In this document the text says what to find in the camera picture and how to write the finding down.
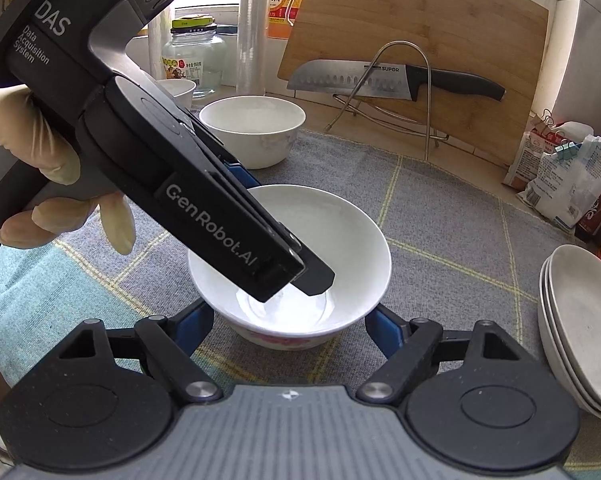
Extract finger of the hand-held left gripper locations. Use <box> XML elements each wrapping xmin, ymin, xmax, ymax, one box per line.
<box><xmin>225</xmin><ymin>160</ymin><xmax>261</xmax><ymax>191</ymax></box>
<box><xmin>195</xmin><ymin>125</ymin><xmax>337</xmax><ymax>297</ymax></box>

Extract clear plastic wrap roll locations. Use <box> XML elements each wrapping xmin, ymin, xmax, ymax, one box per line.
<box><xmin>238</xmin><ymin>0</ymin><xmax>274</xmax><ymax>98</ymax></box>

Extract person's left hand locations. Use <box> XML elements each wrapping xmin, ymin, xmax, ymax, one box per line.
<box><xmin>0</xmin><ymin>82</ymin><xmax>137</xmax><ymax>257</ymax></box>

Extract white bowl with pink print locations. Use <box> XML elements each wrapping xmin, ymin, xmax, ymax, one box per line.
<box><xmin>187</xmin><ymin>185</ymin><xmax>392</xmax><ymax>352</ymax></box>

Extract white blue food packet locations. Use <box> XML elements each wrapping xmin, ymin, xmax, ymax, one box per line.
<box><xmin>525</xmin><ymin>135</ymin><xmax>601</xmax><ymax>228</ymax></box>

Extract beige food packet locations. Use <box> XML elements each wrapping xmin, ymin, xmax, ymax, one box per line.
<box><xmin>503</xmin><ymin>110</ymin><xmax>571</xmax><ymax>191</ymax></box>

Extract steel kitchen knife black handle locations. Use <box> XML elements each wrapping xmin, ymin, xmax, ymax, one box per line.
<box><xmin>286</xmin><ymin>58</ymin><xmax>507</xmax><ymax>103</ymax></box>

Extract small white bowl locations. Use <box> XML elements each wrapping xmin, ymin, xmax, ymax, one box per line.
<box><xmin>153</xmin><ymin>78</ymin><xmax>197</xmax><ymax>111</ymax></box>

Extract wooden cutting board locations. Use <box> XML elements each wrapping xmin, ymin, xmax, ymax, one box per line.
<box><xmin>277</xmin><ymin>0</ymin><xmax>551</xmax><ymax>158</ymax></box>

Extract steel wire rack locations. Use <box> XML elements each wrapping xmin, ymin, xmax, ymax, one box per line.
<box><xmin>323</xmin><ymin>40</ymin><xmax>451</xmax><ymax>161</ymax></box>

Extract grey plaid cloth mat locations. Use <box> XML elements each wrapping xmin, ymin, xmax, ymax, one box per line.
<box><xmin>0</xmin><ymin>127</ymin><xmax>601</xmax><ymax>466</ymax></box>

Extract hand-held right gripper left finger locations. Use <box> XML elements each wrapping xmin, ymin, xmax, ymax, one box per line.
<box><xmin>55</xmin><ymin>300</ymin><xmax>221</xmax><ymax>401</ymax></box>

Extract glass jar green lid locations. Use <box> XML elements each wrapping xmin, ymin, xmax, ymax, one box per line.
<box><xmin>161</xmin><ymin>16</ymin><xmax>227</xmax><ymax>98</ymax></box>

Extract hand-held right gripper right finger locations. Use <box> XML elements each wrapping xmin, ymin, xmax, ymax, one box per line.
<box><xmin>356</xmin><ymin>302</ymin><xmax>536</xmax><ymax>403</ymax></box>

